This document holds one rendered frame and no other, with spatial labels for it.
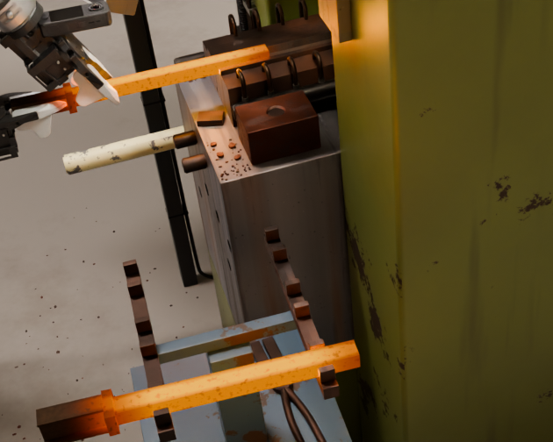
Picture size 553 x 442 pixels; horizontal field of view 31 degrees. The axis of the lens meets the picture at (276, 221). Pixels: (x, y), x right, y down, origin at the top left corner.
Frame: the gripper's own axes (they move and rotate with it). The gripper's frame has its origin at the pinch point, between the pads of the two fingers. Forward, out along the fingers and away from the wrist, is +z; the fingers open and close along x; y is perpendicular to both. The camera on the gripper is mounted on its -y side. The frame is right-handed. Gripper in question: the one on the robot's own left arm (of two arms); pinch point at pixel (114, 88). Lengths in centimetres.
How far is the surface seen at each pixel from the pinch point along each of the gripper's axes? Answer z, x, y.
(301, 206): 27.5, 22.1, -13.1
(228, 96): 10.7, 7.5, -14.6
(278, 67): 14.3, 4.8, -23.8
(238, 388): 7, 67, 0
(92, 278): 79, -70, 62
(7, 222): 69, -106, 81
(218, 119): 14.1, 6.0, -10.2
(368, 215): 25.5, 35.9, -22.4
